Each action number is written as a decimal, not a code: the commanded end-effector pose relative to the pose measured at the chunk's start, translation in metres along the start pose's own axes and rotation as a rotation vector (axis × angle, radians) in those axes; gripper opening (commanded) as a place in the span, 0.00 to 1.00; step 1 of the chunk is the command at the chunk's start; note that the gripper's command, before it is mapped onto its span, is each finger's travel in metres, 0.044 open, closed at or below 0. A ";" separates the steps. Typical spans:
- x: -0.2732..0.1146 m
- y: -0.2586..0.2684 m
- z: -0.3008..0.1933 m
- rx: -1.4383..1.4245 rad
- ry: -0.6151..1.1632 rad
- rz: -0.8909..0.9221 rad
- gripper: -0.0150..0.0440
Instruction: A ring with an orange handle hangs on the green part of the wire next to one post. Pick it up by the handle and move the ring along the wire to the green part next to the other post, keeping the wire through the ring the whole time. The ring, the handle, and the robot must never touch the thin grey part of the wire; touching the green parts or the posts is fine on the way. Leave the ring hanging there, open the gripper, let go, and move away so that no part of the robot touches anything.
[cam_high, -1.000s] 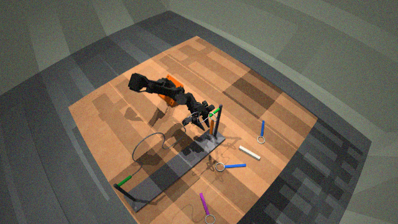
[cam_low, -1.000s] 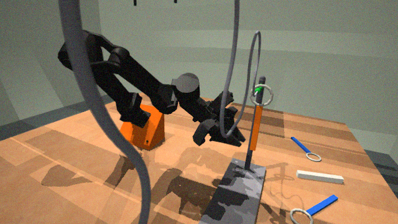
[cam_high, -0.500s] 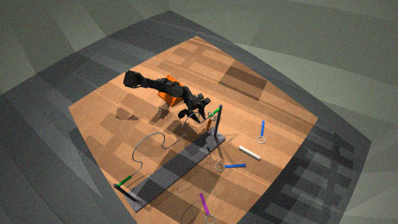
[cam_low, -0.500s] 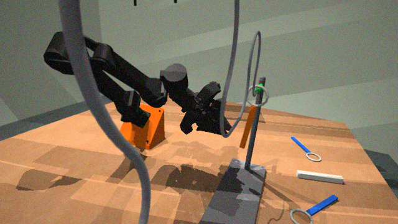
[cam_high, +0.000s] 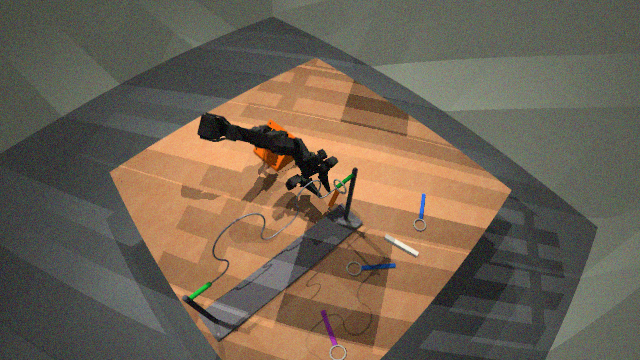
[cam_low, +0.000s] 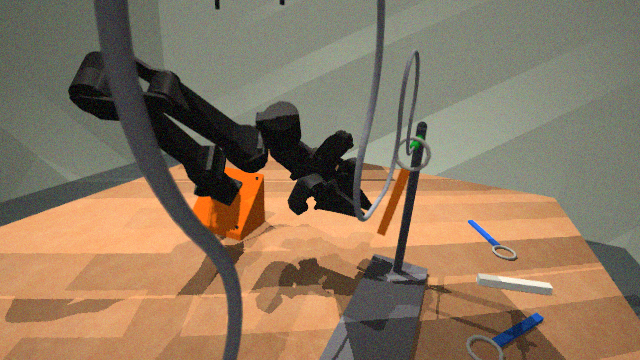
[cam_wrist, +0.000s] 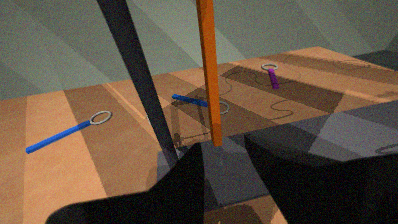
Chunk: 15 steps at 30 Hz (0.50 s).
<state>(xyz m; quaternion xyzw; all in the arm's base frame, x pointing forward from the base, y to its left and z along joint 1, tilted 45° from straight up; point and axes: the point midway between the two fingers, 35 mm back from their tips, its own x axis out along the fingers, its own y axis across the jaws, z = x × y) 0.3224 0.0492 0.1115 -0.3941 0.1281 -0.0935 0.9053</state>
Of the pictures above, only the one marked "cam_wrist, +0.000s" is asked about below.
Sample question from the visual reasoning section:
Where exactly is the blue handle with grey loop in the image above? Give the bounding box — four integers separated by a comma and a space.
26, 110, 111, 154
172, 94, 230, 115

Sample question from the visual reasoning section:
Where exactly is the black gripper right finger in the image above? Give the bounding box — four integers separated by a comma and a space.
244, 134, 398, 224

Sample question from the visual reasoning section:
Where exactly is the grey ring with orange handle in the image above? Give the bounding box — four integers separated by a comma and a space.
196, 0, 222, 147

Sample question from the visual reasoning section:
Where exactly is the purple flat handle with grey loop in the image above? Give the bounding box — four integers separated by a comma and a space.
261, 63, 279, 89

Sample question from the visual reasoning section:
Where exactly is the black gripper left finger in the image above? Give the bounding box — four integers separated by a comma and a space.
45, 142, 205, 224

